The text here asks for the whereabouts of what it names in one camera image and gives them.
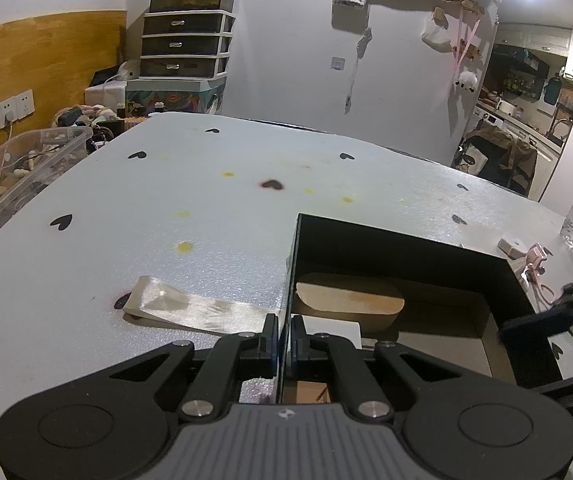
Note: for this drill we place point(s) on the white appliance with cable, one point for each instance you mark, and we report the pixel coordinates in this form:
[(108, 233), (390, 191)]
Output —
[(108, 86)]

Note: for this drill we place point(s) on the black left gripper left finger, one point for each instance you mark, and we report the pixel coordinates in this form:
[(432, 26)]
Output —
[(201, 384)]

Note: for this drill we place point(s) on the colourful patterned cabinet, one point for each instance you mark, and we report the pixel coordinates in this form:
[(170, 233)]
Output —
[(196, 96)]

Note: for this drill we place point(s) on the white wall socket plate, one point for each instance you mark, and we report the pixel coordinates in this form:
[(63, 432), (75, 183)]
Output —
[(16, 108)]

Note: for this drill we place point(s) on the small white hexagonal object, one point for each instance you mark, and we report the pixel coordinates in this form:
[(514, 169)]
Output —
[(512, 247)]

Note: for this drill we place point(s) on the black cardboard box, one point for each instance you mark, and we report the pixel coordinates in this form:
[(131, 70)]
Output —
[(455, 299)]

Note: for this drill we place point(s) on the white drawer unit dark drawers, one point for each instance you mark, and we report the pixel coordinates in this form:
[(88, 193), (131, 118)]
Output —
[(191, 44)]

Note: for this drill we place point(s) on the pink charger with cable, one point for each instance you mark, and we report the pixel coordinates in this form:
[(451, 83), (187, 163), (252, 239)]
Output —
[(529, 270)]

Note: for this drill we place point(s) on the white plush toy hanging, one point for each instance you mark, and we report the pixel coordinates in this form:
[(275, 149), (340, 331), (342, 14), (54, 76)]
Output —
[(467, 80)]

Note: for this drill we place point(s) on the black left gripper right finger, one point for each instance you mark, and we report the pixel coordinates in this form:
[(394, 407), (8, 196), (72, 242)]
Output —
[(369, 384)]

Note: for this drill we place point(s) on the clear plastic storage bin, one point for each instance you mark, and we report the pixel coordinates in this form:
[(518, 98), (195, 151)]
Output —
[(33, 160)]

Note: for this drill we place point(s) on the small white box in box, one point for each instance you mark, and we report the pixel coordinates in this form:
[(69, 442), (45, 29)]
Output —
[(346, 329)]

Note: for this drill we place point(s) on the brown rounded cardboard piece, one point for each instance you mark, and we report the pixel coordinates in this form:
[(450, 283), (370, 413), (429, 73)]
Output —
[(372, 303)]

